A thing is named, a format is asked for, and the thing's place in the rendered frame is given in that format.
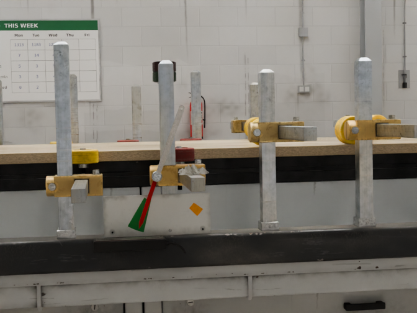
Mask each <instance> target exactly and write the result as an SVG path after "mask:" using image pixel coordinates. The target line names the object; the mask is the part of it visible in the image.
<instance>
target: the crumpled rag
mask: <svg viewBox="0 0 417 313"><path fill-rule="evenodd" d="M178 173H181V174H179V175H195V174H202V175H205V174H207V173H209V172H208V171H207V170H206V169H205V168H204V167H201V168H199V169H197V167H196V166H195V165H193V164H192V166H191V167H190V166H189V165H188V166H186V167H185V168H184V169H183V168H182V169H180V170H179V172H178Z"/></svg>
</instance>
